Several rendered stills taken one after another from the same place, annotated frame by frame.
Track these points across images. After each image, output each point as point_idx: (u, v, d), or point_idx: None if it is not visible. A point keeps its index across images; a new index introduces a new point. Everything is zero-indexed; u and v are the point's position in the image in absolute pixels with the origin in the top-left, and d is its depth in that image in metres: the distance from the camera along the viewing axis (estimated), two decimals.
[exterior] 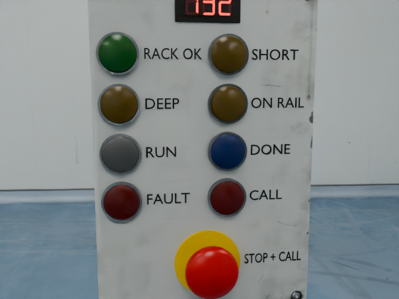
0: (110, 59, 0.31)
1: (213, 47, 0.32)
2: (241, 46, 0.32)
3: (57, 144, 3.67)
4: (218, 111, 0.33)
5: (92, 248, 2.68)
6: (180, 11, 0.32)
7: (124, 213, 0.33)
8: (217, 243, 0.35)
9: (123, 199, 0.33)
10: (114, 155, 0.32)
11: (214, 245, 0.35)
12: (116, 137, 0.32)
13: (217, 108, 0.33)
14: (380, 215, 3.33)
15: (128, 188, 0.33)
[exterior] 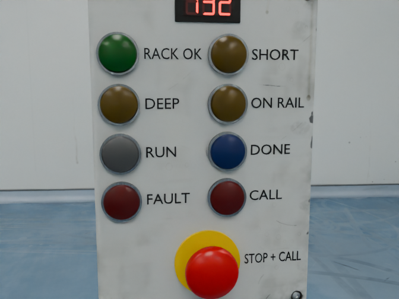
0: (110, 59, 0.31)
1: (213, 47, 0.32)
2: (241, 46, 0.32)
3: (57, 144, 3.67)
4: (218, 111, 0.33)
5: (92, 248, 2.68)
6: (180, 11, 0.32)
7: (124, 213, 0.33)
8: (217, 243, 0.35)
9: (123, 199, 0.33)
10: (114, 155, 0.32)
11: (214, 245, 0.35)
12: (116, 137, 0.32)
13: (217, 108, 0.33)
14: (380, 215, 3.33)
15: (128, 188, 0.33)
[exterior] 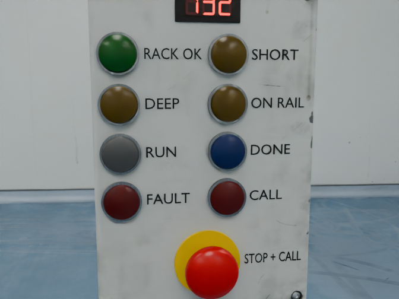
0: (110, 59, 0.31)
1: (213, 47, 0.32)
2: (241, 46, 0.32)
3: (57, 144, 3.67)
4: (218, 111, 0.33)
5: (92, 248, 2.68)
6: (180, 11, 0.32)
7: (124, 213, 0.33)
8: (217, 243, 0.35)
9: (123, 199, 0.33)
10: (114, 155, 0.32)
11: (214, 245, 0.35)
12: (116, 137, 0.32)
13: (217, 108, 0.33)
14: (380, 215, 3.33)
15: (128, 188, 0.33)
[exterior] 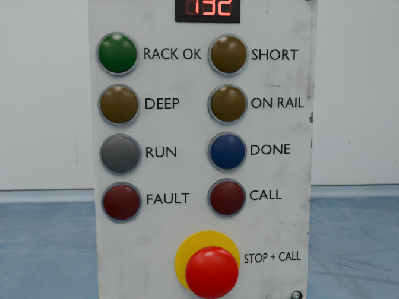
0: (110, 59, 0.31)
1: (213, 47, 0.32)
2: (241, 46, 0.32)
3: (57, 144, 3.67)
4: (218, 111, 0.33)
5: (92, 248, 2.68)
6: (180, 11, 0.32)
7: (124, 213, 0.33)
8: (217, 243, 0.35)
9: (123, 199, 0.33)
10: (114, 155, 0.32)
11: (214, 245, 0.35)
12: (116, 137, 0.32)
13: (217, 108, 0.33)
14: (380, 215, 3.33)
15: (128, 188, 0.33)
